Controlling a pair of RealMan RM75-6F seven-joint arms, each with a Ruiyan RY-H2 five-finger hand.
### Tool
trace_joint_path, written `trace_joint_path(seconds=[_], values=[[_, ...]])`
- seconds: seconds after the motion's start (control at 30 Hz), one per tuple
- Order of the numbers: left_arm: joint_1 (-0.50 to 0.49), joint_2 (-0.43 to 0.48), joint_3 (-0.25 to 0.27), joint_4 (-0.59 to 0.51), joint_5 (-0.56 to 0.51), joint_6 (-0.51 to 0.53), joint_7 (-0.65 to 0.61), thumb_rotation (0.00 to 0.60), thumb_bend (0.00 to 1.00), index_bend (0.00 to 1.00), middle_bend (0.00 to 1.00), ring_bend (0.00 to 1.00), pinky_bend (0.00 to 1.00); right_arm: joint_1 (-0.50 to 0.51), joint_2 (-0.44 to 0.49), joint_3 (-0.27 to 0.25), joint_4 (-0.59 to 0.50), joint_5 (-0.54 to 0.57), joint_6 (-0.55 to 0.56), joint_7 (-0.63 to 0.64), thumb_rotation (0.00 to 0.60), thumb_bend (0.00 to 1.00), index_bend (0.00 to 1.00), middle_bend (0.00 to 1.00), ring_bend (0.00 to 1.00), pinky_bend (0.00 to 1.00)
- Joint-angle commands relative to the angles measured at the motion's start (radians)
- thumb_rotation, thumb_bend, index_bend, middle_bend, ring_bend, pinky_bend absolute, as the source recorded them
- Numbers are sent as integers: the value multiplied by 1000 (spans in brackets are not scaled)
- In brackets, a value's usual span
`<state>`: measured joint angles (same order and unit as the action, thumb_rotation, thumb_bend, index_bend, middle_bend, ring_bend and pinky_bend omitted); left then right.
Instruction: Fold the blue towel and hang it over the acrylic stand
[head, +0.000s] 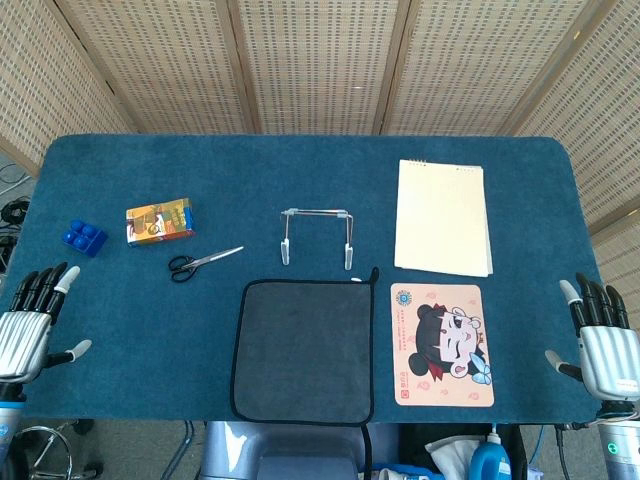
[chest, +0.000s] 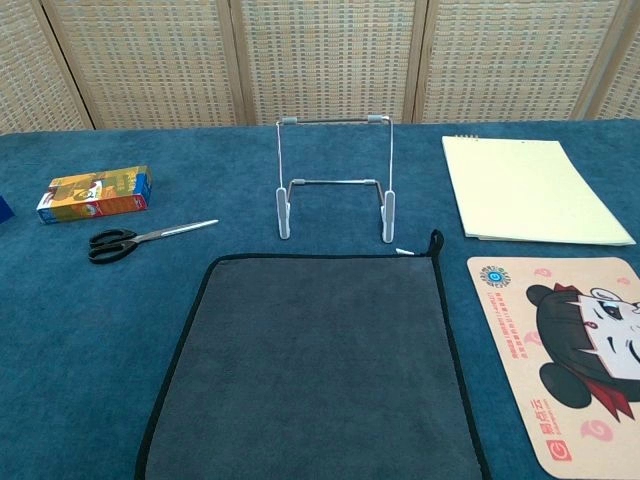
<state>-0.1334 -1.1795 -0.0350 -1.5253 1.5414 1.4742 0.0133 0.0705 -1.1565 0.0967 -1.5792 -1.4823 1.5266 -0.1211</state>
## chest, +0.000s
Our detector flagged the blue cloth with black trim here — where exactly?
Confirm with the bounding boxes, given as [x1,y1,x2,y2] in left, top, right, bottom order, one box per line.
[134,228,494,480]

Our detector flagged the teal table cloth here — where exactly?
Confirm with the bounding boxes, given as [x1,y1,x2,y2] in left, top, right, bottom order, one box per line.
[0,118,640,480]

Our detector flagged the woven bamboo folding screen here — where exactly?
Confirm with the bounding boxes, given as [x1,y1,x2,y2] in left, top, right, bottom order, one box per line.
[0,0,640,135]

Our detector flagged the pale yellow spiral notepad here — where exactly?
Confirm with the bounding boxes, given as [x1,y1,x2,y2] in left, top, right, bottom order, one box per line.
[441,133,637,248]

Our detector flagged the colourful cardboard box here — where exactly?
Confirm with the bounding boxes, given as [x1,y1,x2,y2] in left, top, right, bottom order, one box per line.
[36,165,154,226]

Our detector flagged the cartoon girl mouse pad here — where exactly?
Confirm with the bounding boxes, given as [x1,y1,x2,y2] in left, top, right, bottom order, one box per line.
[466,256,640,477]

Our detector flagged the white wire rack stand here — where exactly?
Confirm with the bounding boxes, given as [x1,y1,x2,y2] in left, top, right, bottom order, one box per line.
[274,114,396,245]

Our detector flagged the black handled scissors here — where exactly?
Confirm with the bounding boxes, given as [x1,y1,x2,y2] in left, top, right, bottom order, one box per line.
[88,219,220,265]

